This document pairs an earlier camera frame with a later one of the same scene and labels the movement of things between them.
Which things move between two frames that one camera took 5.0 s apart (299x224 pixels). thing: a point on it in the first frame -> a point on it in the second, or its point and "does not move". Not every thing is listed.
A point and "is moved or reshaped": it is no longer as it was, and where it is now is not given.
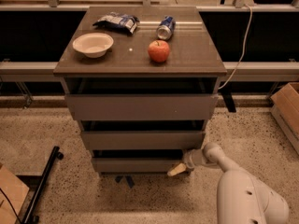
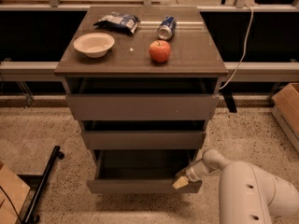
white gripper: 189,159 -> 193,174
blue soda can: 165,28 does not move
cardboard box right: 285,109 does not move
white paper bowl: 93,44 does not move
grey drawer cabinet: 142,82 does not move
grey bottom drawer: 135,164 is moved or reshaped
